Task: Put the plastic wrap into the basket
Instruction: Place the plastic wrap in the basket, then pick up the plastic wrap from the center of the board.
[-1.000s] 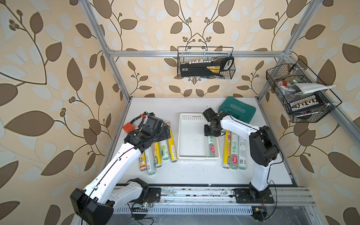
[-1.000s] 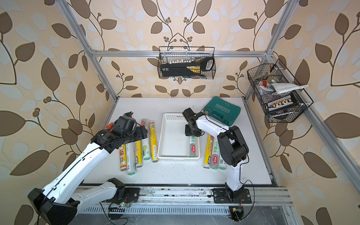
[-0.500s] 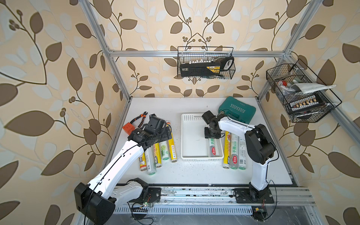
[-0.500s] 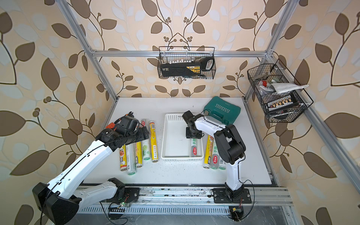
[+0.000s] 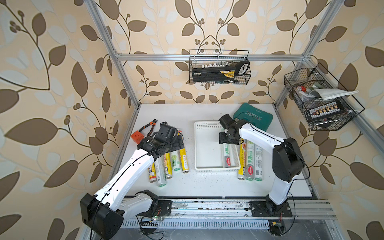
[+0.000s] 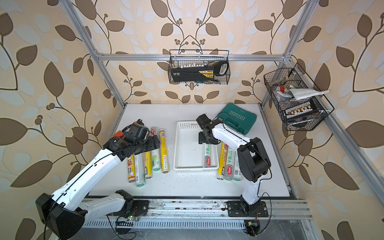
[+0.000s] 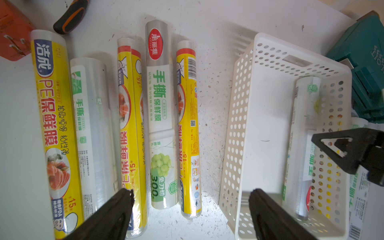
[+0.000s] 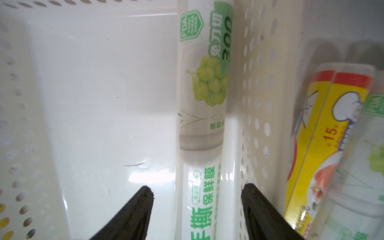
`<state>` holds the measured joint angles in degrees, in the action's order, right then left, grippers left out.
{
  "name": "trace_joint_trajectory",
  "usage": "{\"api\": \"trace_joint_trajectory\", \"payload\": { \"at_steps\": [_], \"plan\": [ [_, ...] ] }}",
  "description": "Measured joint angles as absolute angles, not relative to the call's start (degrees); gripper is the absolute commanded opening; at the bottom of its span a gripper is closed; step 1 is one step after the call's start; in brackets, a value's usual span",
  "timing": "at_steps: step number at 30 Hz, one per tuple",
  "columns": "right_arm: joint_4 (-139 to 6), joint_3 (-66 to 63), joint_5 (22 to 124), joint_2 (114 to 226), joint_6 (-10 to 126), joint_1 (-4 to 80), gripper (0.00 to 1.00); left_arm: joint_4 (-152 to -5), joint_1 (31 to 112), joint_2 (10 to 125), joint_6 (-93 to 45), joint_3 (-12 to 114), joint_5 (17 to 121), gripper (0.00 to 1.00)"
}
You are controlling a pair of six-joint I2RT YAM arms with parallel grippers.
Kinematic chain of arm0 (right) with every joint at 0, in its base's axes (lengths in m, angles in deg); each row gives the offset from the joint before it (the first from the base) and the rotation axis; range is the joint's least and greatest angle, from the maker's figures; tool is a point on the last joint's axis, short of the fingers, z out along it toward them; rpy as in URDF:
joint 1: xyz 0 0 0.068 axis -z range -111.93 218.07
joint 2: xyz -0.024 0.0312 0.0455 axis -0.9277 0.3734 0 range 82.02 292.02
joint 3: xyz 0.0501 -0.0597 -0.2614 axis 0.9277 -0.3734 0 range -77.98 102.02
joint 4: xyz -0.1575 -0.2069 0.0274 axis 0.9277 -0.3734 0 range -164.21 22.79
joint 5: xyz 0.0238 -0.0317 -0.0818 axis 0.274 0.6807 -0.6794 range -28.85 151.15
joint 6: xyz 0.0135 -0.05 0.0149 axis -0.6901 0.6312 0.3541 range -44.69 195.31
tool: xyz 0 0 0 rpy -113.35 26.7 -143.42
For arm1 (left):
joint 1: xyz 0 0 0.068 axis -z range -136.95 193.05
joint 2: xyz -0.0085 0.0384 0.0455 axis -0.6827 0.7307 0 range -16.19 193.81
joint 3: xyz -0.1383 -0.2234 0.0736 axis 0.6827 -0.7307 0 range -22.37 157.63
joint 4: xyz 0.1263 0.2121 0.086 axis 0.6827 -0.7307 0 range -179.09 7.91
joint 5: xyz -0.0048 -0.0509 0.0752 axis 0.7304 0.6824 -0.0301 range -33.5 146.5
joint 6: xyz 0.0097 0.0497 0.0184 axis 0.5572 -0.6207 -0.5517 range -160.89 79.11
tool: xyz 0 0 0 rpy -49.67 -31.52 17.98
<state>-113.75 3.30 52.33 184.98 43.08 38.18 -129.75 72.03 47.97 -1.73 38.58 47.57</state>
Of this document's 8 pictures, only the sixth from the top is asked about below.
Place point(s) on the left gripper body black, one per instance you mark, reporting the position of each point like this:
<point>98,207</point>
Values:
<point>149,145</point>

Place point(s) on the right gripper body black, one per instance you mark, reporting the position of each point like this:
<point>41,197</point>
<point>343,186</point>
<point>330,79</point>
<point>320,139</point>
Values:
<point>203,138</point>

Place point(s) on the white green wrap roll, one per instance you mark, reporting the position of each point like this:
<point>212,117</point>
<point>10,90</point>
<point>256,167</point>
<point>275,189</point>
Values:
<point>207,155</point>

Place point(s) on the white plastic perforated basket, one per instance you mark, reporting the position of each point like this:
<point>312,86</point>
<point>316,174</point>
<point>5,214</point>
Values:
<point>189,154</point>

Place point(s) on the yellow wrap roll group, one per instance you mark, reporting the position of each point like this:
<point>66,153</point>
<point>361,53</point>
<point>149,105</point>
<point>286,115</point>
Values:
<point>164,151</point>
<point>222,162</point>

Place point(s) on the green grape wrap roll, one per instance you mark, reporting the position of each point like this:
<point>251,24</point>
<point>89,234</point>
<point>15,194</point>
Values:
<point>155,157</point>

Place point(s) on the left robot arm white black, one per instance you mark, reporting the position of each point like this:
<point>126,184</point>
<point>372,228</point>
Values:
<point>64,212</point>

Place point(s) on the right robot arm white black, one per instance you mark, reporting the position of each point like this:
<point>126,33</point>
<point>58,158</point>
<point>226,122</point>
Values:
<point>254,162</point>

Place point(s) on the green red-cap wrap roll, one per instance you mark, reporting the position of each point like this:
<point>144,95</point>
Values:
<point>230,163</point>

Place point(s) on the white text wrap roll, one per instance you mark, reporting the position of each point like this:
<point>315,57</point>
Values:
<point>237,172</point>

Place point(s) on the black yellow tool in basket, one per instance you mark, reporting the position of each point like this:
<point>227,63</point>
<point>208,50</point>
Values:
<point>217,72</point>

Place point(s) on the white paper in right basket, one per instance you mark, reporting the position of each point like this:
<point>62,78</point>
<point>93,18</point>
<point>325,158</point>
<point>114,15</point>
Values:
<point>301,94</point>

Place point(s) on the socket set in right basket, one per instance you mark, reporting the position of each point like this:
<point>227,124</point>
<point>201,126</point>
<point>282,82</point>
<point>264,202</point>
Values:
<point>301,110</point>

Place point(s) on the red black pliers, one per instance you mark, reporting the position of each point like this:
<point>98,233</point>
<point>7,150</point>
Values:
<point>139,121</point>

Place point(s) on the green plastic tool case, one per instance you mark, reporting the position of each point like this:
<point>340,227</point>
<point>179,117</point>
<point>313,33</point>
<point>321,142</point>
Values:
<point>237,118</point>

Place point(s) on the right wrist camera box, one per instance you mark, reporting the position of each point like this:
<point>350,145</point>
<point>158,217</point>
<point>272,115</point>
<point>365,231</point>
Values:
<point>203,120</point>

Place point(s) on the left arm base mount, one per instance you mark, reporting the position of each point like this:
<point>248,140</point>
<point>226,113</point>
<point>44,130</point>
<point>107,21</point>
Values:
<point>136,208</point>

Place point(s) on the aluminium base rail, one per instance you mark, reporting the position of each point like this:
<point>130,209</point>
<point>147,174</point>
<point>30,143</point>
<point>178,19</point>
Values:
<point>274,209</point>

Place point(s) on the back wall wire basket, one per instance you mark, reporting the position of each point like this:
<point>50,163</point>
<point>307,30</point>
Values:
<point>197,56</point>

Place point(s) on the wall wire basket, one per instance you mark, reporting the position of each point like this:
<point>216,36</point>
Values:
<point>197,56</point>
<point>300,102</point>

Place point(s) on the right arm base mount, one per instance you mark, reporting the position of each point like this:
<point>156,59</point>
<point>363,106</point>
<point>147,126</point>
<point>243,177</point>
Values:
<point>241,209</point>

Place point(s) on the right wall wire basket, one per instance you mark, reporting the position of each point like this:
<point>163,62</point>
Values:
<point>300,102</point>

